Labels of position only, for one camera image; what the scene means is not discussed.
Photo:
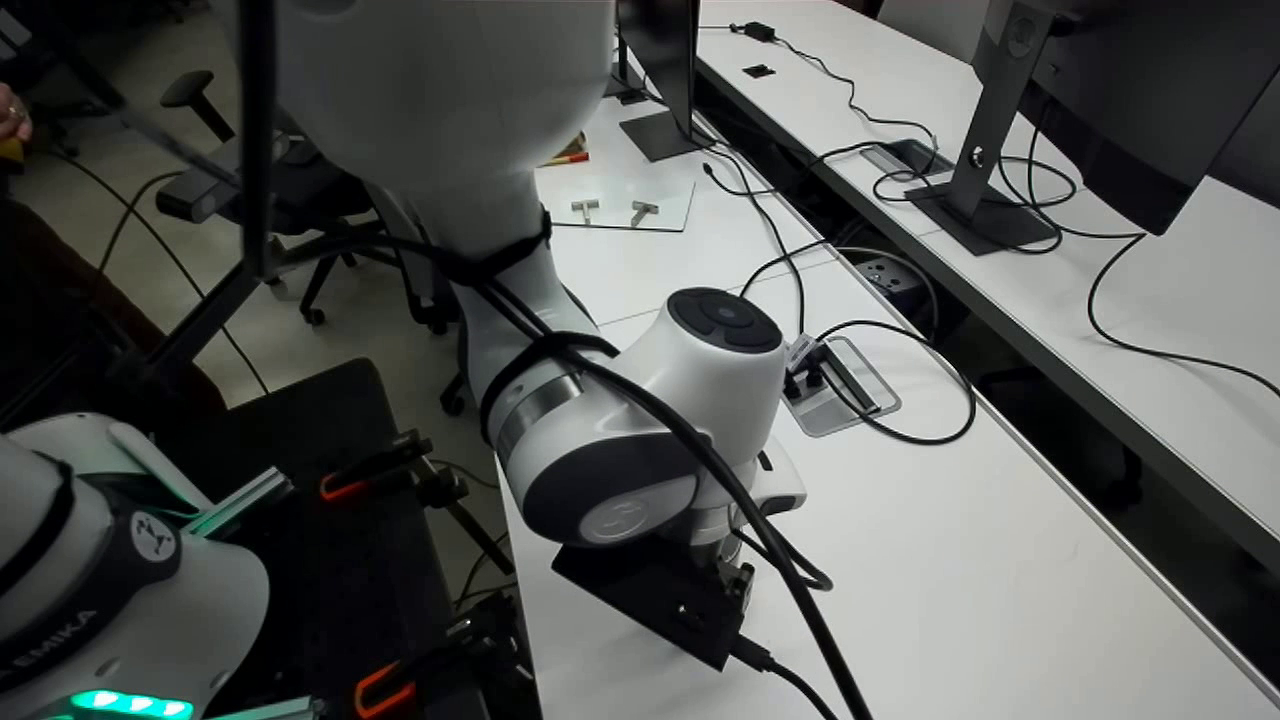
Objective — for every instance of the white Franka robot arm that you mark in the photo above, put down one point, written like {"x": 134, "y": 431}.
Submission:
{"x": 441, "y": 104}

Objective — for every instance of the black robot mounting stand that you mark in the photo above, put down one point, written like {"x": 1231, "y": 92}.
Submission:
{"x": 344, "y": 584}

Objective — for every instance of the small black plug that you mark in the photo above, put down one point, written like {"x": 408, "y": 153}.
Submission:
{"x": 759, "y": 30}
{"x": 759, "y": 68}

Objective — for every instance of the black metal stand pole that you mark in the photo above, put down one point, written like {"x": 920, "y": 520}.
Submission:
{"x": 259, "y": 132}

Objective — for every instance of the red yellow small object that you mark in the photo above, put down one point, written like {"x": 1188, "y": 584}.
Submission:
{"x": 571, "y": 149}

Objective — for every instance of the black monitor with flat base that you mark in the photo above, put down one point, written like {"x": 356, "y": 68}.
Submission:
{"x": 667, "y": 52}

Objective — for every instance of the orange black clamp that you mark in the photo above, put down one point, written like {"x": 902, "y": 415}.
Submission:
{"x": 344, "y": 483}
{"x": 380, "y": 689}

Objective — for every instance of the paper sheet on desk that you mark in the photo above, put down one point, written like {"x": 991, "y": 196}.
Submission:
{"x": 616, "y": 184}

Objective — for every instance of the grey table power socket box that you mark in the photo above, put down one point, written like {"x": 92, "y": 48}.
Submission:
{"x": 854, "y": 393}

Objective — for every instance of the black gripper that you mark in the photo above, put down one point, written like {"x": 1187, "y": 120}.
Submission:
{"x": 643, "y": 602}

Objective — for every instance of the translucent plastic bar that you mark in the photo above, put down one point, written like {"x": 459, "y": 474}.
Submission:
{"x": 240, "y": 501}

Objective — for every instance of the black office chair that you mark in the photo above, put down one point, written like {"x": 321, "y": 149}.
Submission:
{"x": 321, "y": 184}

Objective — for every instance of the black desk divider rail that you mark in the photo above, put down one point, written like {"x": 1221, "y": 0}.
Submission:
{"x": 1040, "y": 386}

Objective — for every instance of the metal T bracket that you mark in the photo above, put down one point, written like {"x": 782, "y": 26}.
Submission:
{"x": 584, "y": 211}
{"x": 644, "y": 211}

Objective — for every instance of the Dell monitor with grey stand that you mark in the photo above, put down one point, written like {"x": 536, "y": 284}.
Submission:
{"x": 1132, "y": 92}

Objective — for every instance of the grey adapter hub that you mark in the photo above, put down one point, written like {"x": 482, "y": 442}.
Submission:
{"x": 906, "y": 157}

